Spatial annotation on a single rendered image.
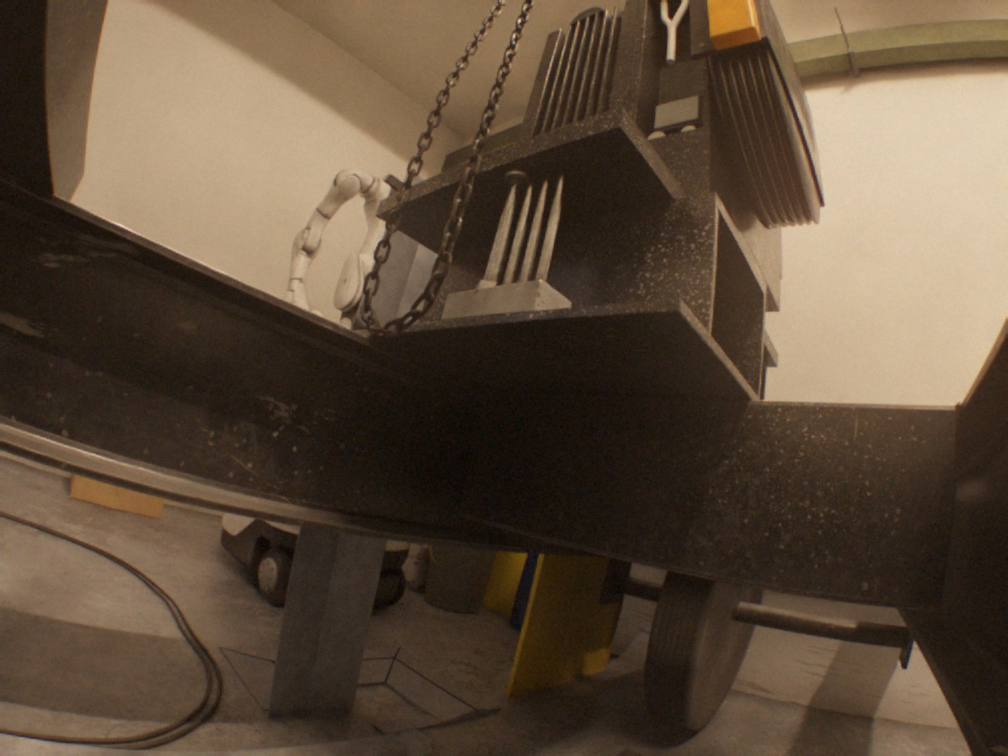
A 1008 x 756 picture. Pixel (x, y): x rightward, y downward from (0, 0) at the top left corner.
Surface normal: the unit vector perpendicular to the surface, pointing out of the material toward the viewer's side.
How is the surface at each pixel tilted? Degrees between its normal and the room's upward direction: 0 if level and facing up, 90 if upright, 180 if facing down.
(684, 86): 90
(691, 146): 90
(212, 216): 90
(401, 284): 90
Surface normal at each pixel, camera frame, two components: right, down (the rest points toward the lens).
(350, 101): 0.73, 0.01
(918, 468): -0.64, -0.31
